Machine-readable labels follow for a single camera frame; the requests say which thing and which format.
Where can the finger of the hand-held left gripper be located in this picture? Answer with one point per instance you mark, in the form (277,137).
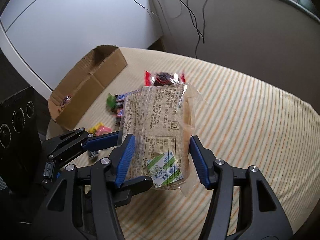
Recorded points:
(102,141)
(140,185)

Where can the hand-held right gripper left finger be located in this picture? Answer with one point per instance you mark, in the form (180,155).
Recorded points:
(126,157)

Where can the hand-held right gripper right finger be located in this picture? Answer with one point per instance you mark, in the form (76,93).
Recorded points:
(198,160)

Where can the clear bread packet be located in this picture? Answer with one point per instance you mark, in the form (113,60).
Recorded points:
(160,120)

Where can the cardboard box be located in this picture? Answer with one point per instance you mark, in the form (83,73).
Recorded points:
(82,80)

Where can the red dark snack packet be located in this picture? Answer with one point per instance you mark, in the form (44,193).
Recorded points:
(162,78)

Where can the pink snack packet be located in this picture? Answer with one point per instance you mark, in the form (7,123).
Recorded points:
(105,130)

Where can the yellow candy packet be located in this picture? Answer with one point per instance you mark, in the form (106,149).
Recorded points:
(93,129)

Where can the dark wrapped candy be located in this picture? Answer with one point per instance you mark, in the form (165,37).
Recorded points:
(93,155)

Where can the red blue candy wrapper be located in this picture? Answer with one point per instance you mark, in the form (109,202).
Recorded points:
(119,112)

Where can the green snack packet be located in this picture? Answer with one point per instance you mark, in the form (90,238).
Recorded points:
(111,100)

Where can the dark red snack bar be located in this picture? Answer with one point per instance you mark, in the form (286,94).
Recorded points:
(65,102)

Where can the white cabinet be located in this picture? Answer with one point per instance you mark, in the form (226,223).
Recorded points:
(75,17)

